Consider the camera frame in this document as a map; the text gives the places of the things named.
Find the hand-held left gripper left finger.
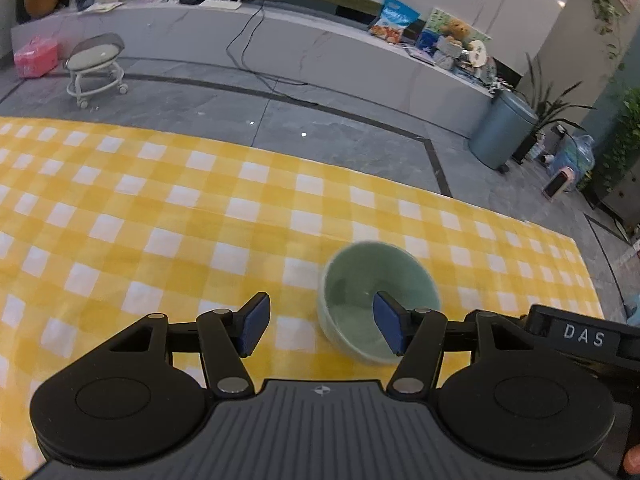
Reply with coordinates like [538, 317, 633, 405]
[100, 292, 271, 400]

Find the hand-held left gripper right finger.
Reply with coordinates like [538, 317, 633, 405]
[372, 291, 543, 400]

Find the pale green ceramic bowl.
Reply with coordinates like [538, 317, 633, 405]
[316, 241, 442, 365]

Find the person's right hand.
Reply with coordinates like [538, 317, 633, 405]
[619, 444, 640, 478]

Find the yellow checked tablecloth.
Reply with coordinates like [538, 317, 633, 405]
[0, 117, 606, 480]

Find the small pink heater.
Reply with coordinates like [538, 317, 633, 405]
[542, 169, 577, 202]

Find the large water bottle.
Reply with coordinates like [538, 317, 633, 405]
[552, 132, 597, 183]

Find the grey trash can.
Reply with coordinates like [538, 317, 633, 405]
[469, 87, 540, 171]

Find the bushy green plant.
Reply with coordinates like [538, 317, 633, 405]
[597, 87, 640, 191]

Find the long-leaved potted plant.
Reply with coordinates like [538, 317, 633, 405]
[520, 52, 596, 161]

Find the white marble counter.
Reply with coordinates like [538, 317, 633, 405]
[10, 0, 506, 136]

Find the brown teddy bear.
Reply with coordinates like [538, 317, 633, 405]
[439, 19, 471, 53]

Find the blue snack bag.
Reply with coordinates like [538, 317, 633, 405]
[369, 0, 421, 43]

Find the green picture board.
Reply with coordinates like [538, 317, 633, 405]
[425, 7, 493, 41]

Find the grey rolling stool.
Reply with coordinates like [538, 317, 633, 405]
[64, 32, 130, 109]

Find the pink box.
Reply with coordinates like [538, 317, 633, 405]
[13, 37, 60, 79]

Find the hanging green vine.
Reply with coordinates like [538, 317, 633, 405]
[585, 0, 626, 68]

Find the black cable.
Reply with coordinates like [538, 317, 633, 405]
[225, 5, 308, 86]

